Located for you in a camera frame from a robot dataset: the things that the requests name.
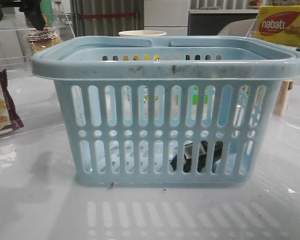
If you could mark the clear acrylic shelf left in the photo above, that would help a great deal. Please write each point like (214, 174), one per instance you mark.
(15, 51)

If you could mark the black tissue pack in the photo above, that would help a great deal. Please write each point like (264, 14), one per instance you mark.
(202, 156)

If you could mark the white cabinet background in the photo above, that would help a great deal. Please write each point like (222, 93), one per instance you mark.
(170, 16)

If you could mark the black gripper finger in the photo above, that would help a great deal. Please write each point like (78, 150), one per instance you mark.
(32, 11)

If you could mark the light blue plastic basket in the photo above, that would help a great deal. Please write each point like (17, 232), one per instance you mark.
(130, 104)

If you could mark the white paper cup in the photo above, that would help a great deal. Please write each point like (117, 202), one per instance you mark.
(142, 33)

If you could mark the green yellow cartoon package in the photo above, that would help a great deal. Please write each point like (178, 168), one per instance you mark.
(47, 12)

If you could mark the beige carton box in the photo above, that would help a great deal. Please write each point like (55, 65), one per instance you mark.
(282, 102)

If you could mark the packaged bread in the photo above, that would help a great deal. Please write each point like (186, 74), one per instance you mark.
(42, 39)

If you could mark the brown cracker snack bag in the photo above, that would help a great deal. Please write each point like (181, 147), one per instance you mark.
(9, 119)

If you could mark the clear acrylic stand right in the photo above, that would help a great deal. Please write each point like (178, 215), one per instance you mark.
(251, 28)

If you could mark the yellow nabati wafer box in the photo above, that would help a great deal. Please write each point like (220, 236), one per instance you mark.
(279, 25)

